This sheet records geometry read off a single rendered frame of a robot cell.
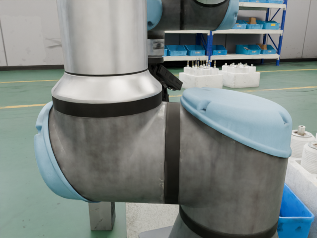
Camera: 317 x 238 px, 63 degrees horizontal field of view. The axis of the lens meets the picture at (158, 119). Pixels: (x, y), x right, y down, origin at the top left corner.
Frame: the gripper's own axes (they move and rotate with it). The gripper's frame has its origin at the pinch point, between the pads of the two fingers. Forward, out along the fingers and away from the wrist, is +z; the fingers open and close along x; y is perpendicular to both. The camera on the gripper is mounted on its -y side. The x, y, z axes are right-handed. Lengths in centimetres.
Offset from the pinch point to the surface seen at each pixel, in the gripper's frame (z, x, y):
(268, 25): -55, -208, -551
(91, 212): 27.5, -14.8, 13.6
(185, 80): 24, -153, -201
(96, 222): 31.3, -13.8, 12.7
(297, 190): 23, 28, -37
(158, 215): 22.0, 6.2, 5.0
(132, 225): 25.5, 1.0, 10.1
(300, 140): 10, 24, -49
